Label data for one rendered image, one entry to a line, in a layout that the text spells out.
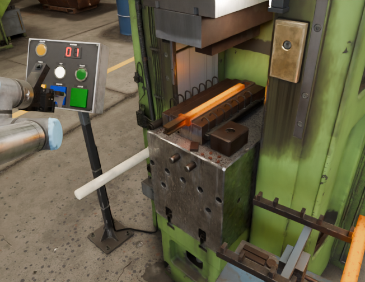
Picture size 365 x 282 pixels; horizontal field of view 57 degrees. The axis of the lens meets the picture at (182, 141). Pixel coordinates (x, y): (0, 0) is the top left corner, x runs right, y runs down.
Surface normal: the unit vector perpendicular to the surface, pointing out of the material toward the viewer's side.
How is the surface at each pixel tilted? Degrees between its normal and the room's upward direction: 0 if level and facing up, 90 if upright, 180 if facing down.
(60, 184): 0
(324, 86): 90
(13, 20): 90
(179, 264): 0
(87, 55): 60
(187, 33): 90
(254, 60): 90
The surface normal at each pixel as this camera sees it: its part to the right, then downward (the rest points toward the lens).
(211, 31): 0.74, 0.36
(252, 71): -0.67, 0.43
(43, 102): -0.28, 0.05
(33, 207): -0.04, -0.83
